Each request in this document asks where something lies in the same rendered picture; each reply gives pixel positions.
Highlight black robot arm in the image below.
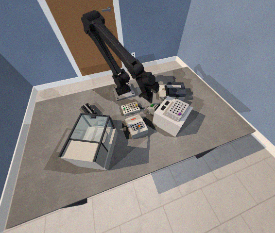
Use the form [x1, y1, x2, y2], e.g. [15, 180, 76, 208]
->
[81, 10, 160, 96]

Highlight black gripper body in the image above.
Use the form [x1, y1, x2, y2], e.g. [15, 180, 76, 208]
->
[139, 91, 153, 99]

